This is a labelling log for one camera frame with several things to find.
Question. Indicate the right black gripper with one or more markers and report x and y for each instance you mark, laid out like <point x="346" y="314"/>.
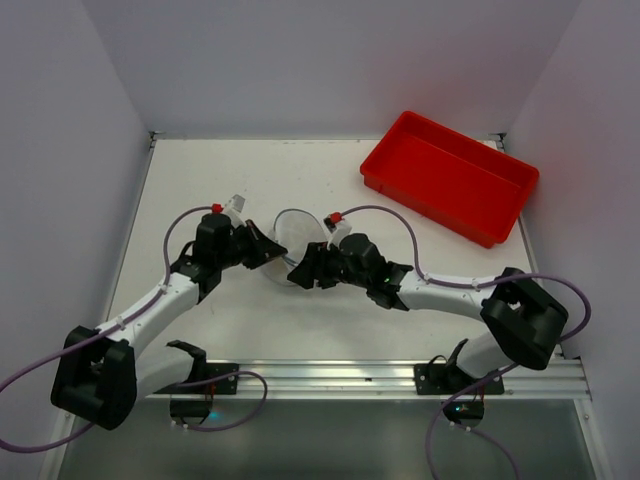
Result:
<point x="320" y="265"/>

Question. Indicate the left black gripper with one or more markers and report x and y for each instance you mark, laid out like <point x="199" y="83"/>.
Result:
<point x="252" y="243"/>

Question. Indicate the white mesh laundry bag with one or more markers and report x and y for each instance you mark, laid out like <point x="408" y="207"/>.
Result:
<point x="292" y="229"/>

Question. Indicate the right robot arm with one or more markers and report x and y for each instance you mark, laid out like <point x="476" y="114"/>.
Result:
<point x="524" y="321"/>

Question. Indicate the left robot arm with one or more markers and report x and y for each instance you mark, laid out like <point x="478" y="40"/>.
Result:
<point x="100" y="378"/>

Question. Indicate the red plastic bin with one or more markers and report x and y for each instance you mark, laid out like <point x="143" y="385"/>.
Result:
<point x="460" y="183"/>

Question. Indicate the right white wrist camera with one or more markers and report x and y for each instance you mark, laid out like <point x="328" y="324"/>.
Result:
<point x="338" y="228"/>

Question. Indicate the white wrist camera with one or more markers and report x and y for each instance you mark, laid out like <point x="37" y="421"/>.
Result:
<point x="233" y="210"/>
<point x="338" y="228"/>

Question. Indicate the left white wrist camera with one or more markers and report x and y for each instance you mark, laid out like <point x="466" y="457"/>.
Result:
<point x="233" y="210"/>

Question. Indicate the aluminium front rail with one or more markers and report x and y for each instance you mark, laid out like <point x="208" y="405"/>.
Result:
<point x="342" y="380"/>

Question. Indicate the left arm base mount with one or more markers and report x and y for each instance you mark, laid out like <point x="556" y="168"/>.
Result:
<point x="194" y="405"/>

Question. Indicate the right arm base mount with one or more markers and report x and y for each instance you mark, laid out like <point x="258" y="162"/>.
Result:
<point x="439" y="376"/>

